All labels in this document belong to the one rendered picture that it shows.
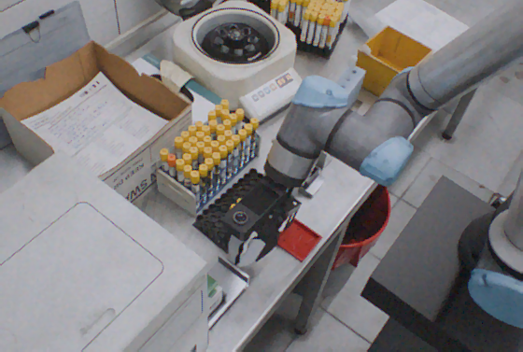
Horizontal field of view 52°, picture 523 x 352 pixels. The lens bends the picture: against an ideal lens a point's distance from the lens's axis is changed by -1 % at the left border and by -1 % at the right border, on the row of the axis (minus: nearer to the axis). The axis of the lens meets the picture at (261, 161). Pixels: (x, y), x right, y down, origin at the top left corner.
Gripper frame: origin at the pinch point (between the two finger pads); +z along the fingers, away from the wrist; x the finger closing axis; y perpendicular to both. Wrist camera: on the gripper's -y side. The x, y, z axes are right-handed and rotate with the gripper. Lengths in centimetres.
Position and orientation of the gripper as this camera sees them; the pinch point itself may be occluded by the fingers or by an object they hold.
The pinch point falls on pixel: (235, 266)
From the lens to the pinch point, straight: 94.8
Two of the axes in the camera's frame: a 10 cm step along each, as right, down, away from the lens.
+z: -3.7, 8.3, 4.1
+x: -7.9, -5.2, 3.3
